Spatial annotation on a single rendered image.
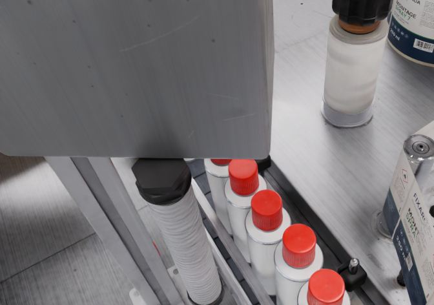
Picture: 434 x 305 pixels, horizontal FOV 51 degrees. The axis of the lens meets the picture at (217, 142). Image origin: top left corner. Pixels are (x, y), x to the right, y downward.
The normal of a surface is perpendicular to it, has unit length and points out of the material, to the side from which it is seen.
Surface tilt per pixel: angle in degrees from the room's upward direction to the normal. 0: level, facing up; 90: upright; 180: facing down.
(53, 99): 90
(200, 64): 90
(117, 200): 90
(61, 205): 0
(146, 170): 0
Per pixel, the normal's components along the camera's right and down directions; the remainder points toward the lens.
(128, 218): 0.48, 0.65
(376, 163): -0.12, -0.62
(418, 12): -0.79, 0.53
